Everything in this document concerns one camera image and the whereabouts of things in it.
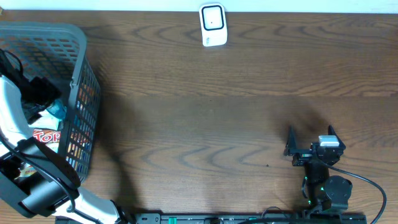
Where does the light blue wet wipes pack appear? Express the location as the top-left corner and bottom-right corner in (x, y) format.
(29, 110), (62, 130)

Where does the blue mouthwash bottle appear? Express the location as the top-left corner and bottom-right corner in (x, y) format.
(46, 99), (67, 120)

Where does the yellow snack bag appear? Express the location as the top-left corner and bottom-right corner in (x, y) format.
(16, 143), (58, 179)

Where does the grey plastic shopping basket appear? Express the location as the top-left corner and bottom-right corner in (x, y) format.
(1, 22), (101, 183)

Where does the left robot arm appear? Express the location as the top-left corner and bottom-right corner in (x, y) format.
(1, 50), (135, 223)

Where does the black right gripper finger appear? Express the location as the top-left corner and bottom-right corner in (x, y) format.
(328, 125), (345, 147)
(284, 126), (297, 151)

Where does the red Top chocolate bar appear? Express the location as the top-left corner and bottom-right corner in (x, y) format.
(33, 128), (61, 144)

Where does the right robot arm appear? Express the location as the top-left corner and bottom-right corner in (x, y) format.
(284, 126), (353, 219)

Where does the white barcode scanner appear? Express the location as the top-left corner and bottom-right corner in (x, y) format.
(199, 3), (228, 47)

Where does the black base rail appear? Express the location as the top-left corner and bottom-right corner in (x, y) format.
(55, 212), (368, 224)

